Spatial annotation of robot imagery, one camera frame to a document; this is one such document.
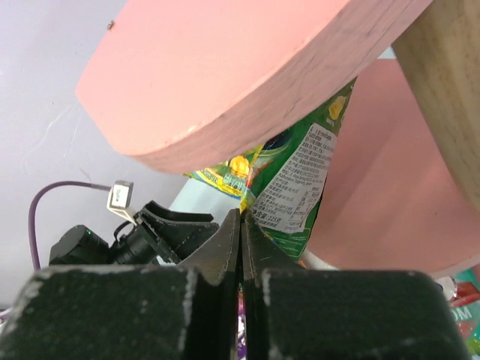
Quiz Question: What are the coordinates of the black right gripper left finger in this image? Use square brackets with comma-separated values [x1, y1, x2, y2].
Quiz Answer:
[1, 209, 241, 359]

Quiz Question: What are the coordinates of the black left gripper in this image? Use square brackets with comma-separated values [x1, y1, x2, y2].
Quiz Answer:
[49, 201, 219, 266]

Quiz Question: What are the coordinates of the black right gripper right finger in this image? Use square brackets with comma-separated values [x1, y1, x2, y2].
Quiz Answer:
[241, 213, 470, 359]

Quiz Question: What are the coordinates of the green Fox's candy bag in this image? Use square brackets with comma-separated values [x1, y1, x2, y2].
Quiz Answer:
[187, 80, 356, 260]

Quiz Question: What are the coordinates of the teal Fox's candy bag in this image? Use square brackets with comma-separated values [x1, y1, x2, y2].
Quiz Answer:
[438, 265, 479, 359]

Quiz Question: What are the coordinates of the pink three-tier wooden shelf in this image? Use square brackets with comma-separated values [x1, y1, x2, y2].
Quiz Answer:
[76, 1, 479, 278]

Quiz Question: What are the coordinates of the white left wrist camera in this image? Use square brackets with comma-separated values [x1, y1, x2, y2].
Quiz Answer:
[106, 180, 137, 224]

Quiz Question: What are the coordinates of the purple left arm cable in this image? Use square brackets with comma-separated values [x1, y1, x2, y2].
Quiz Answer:
[28, 180, 113, 272]

